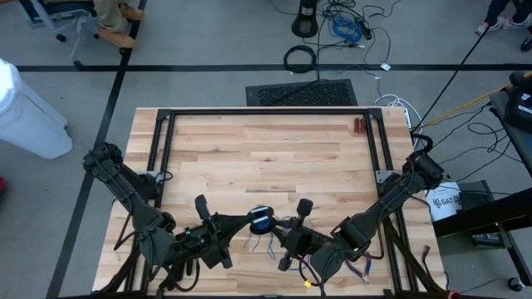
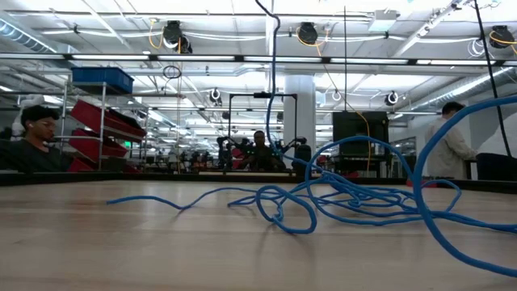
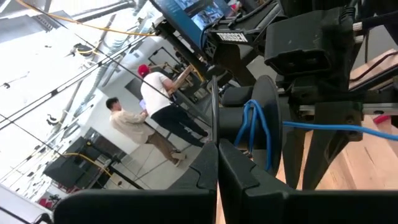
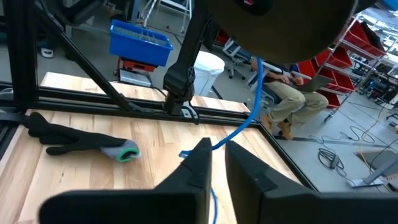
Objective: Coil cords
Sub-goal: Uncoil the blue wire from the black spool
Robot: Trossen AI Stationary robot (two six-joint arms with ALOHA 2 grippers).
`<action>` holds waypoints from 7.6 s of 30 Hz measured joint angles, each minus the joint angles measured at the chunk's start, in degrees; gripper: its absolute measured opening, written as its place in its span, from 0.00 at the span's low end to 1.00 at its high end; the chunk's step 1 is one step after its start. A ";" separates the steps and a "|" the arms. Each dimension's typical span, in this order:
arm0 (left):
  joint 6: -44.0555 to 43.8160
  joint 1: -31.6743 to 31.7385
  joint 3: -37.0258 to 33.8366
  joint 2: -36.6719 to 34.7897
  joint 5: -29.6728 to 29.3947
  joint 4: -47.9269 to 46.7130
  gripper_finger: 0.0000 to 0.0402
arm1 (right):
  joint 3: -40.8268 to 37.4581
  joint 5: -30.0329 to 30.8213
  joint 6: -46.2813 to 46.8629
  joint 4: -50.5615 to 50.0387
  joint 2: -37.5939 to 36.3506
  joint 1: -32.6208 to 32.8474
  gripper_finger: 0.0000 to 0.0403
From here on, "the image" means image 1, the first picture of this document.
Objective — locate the office chair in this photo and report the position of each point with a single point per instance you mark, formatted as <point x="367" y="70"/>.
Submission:
<point x="62" y="8"/>

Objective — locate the dark grey side table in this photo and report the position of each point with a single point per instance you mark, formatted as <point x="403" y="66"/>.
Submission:
<point x="505" y="108"/>

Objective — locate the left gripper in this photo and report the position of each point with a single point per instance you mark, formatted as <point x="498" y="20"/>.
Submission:
<point x="205" y="243"/>

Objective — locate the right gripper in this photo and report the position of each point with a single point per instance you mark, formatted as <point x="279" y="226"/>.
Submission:
<point x="307" y="243"/>

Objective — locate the black power strip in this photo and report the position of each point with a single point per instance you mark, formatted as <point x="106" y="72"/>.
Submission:
<point x="365" y="29"/>

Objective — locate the black floor mat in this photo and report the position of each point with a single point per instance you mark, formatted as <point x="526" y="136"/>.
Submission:
<point x="303" y="93"/>

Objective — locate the black work glove green cuff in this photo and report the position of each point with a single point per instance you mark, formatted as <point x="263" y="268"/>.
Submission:
<point x="172" y="278"/>

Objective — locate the black metal beam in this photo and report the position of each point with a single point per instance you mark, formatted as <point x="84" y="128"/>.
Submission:
<point x="478" y="216"/>

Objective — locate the white power strip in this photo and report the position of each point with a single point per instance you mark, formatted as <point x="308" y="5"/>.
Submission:
<point x="408" y="118"/>

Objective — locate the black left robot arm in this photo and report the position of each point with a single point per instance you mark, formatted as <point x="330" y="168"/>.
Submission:
<point x="124" y="191"/>

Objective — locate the white trash bin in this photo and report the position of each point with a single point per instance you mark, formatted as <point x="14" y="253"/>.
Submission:
<point x="29" y="120"/>

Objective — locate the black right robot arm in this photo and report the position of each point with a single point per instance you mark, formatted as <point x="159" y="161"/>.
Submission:
<point x="390" y="195"/>

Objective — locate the small red block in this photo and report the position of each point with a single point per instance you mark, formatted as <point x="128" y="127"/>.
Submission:
<point x="359" y="125"/>

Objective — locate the black caster wheel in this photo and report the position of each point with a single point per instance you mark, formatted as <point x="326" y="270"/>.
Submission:
<point x="515" y="284"/>

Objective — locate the person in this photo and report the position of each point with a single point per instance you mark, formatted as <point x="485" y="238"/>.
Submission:
<point x="496" y="10"/>
<point x="109" y="14"/>

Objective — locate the black cylinder stand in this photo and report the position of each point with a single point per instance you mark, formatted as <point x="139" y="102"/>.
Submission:
<point x="305" y="23"/>

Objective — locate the white power adapter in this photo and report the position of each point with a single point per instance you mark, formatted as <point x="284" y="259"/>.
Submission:
<point x="385" y="66"/>

